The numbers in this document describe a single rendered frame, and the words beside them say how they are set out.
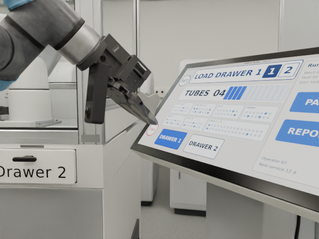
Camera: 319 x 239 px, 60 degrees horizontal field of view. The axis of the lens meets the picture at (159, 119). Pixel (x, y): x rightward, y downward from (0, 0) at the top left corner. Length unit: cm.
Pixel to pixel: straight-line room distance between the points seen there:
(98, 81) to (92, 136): 41
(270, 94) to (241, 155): 14
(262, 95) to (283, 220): 27
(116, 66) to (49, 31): 14
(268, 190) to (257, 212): 17
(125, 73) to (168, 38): 359
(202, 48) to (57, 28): 363
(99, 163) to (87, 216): 18
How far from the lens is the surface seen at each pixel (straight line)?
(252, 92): 60
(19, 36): 51
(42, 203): 104
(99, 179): 94
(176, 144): 62
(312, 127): 49
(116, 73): 56
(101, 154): 92
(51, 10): 51
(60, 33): 51
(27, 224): 109
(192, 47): 407
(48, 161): 97
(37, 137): 99
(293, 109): 52
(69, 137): 94
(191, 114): 66
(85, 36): 52
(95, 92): 52
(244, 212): 63
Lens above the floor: 111
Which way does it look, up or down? 5 degrees down
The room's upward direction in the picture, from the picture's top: straight up
